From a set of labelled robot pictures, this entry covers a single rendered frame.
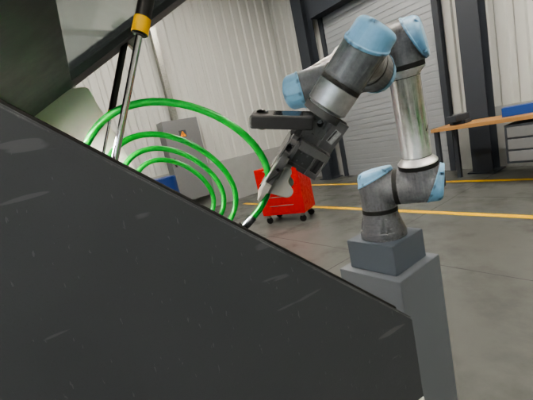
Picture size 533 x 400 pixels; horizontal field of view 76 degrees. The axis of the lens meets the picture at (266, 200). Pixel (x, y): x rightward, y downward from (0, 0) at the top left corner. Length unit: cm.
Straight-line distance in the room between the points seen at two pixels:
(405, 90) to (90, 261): 91
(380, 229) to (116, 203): 92
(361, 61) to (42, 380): 58
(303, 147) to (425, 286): 78
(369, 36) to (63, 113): 83
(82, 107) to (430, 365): 135
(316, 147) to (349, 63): 15
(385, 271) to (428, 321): 23
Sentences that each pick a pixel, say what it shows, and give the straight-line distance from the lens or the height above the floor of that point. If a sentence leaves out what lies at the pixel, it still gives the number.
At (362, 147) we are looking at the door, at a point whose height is 63.
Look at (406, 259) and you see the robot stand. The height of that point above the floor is 83.
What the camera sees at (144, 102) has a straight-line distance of 69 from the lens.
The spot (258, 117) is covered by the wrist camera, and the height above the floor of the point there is 134.
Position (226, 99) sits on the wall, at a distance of 854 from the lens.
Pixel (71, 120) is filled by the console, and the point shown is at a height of 147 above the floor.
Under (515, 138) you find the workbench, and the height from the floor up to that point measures 62.
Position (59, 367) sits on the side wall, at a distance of 45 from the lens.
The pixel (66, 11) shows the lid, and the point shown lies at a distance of 74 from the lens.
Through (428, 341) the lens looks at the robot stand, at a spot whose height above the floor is 54.
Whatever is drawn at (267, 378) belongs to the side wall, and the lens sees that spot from 53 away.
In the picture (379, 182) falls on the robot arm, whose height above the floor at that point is 109.
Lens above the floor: 131
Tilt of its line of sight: 10 degrees down
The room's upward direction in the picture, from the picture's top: 12 degrees counter-clockwise
